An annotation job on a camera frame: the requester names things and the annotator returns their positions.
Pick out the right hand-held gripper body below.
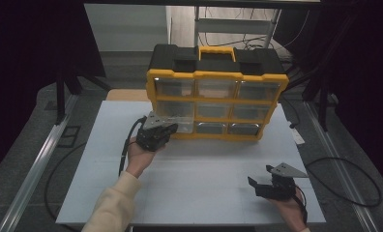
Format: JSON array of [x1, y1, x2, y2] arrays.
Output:
[[254, 161, 309, 202]]

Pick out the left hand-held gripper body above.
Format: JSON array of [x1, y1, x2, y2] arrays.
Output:
[[134, 110, 178, 153]]

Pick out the clear plastic drawer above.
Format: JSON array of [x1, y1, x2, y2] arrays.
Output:
[[154, 115, 194, 135]]

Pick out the yellow black drawer organizer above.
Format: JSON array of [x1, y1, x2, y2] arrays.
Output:
[[145, 43, 290, 142]]

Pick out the person's left hand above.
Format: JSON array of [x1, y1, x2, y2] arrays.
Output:
[[125, 136, 167, 180]]

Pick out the person's right hand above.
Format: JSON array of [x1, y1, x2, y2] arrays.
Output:
[[267, 190, 309, 232]]

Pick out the white tag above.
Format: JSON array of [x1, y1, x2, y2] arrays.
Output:
[[290, 128, 307, 146]]

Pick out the grid of clear organizer drawers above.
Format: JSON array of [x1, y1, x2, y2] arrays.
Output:
[[154, 76, 282, 136]]

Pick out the black metal stand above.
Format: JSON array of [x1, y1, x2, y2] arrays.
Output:
[[285, 14, 360, 132], [53, 68, 114, 126]]

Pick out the dark curtain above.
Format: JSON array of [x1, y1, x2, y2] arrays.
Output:
[[0, 0, 107, 182], [305, 0, 383, 194]]

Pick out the left hand-held gripper cable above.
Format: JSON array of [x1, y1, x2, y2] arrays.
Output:
[[118, 115, 148, 178]]

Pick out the hand-held gripper cable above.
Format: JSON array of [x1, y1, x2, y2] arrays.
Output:
[[293, 184, 309, 225], [118, 115, 148, 178]]

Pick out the right hand-held gripper cable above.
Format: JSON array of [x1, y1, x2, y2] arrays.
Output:
[[293, 184, 309, 225]]

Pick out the thin black cable with plug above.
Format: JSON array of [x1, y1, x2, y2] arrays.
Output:
[[280, 97, 301, 130]]

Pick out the aluminium rail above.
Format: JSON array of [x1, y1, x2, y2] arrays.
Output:
[[303, 101, 383, 232], [0, 93, 80, 232]]

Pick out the looped black floor cable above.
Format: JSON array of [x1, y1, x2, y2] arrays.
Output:
[[305, 157, 383, 208]]

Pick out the tangle of background cables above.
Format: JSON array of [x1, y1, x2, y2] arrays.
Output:
[[197, 7, 310, 51]]

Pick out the white metal shelf frame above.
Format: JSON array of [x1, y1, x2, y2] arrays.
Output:
[[193, 6, 282, 50]]

